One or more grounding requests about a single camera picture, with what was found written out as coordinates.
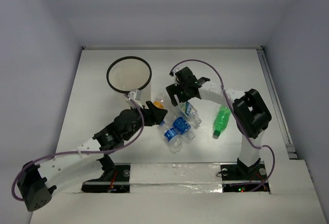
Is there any orange label bottle yellow cap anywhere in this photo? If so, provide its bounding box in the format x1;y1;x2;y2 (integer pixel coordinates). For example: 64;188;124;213
153;93;166;109

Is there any clear bottle green white label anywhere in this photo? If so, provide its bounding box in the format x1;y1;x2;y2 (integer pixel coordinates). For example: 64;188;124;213
178;101;202;127

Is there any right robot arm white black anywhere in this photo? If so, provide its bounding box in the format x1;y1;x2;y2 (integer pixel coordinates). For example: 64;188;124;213
166;67;275;179

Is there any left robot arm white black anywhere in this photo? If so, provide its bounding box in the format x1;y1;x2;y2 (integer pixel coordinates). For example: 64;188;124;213
11;99;168;212

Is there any white cylindrical bin black rim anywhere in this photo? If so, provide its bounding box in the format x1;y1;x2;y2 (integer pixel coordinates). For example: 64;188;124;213
106;56;152;109

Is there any blue label bottle white cap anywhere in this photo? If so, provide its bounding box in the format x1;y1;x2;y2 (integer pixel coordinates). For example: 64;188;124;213
172;117;195;140

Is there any green plastic bottle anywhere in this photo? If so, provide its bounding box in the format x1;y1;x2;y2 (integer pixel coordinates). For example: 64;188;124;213
213;105;231;139

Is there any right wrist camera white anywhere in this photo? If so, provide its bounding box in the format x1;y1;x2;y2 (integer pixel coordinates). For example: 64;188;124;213
169;68;180;85

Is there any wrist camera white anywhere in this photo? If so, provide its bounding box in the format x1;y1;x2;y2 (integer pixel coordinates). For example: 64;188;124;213
124;89;143;108
169;68;180;85

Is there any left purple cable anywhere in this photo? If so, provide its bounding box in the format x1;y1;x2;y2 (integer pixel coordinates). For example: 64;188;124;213
11;94;144;200

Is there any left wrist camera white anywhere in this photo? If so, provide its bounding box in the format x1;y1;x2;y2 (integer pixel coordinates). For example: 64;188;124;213
124;89;143;108

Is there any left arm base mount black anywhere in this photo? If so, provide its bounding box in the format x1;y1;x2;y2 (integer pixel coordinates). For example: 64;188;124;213
81;155;131;193

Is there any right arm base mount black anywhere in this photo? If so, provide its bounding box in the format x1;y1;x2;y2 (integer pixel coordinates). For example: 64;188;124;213
216;159;270;193

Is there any aluminium rail right edge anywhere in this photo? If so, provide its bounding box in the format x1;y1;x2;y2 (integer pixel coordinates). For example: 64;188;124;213
256;47;299;160

